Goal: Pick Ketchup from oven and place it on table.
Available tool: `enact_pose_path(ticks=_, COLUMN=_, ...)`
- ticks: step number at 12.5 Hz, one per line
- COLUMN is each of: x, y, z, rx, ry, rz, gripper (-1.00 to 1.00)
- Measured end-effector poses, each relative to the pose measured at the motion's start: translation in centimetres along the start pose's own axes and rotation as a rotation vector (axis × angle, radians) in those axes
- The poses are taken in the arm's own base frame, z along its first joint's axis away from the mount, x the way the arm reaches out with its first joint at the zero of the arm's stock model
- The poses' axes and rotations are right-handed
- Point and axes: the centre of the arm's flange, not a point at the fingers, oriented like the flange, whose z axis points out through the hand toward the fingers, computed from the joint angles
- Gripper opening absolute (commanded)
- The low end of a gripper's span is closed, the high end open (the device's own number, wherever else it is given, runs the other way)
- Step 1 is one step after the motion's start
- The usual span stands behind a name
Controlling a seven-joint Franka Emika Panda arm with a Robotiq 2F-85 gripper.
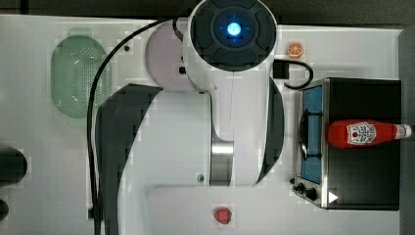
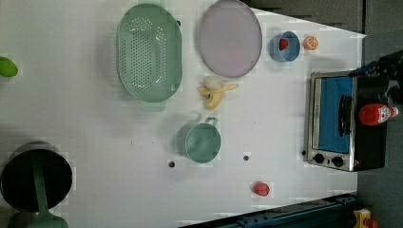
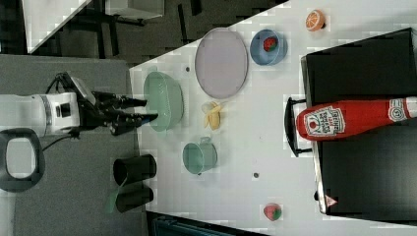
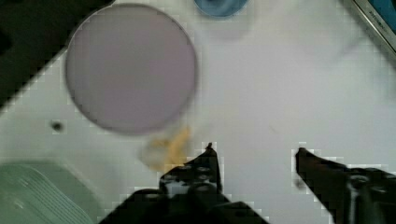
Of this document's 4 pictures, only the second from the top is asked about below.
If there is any red ketchup bottle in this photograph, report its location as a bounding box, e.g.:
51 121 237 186
358 104 399 126

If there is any toaster oven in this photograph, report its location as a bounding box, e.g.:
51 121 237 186
305 71 387 172

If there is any green mug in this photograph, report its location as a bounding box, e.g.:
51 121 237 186
176 117 221 163

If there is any peeled banana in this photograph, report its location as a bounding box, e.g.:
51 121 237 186
198 76 239 110

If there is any green plastic colander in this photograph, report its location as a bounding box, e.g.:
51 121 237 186
117 4 182 103

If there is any round lilac plate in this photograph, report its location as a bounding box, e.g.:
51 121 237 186
198 0 262 78

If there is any red strawberry on table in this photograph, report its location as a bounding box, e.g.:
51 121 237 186
253 181 270 197

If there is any blue bowl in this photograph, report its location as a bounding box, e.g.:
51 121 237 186
269 31 300 62

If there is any red strawberry in bowl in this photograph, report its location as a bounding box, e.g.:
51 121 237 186
278 38 289 50

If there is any orange slice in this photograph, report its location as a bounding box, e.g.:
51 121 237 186
303 36 319 50

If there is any green ladle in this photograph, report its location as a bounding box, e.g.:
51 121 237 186
29 155 68 228

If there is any yellow red emergency button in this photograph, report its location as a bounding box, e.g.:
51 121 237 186
354 209 379 228

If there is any black pot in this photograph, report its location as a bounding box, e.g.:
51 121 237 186
1 142 73 213

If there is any green lime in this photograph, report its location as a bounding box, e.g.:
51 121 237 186
0 57 18 77

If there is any blue metal frame rail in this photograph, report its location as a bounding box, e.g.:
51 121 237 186
182 194 362 228

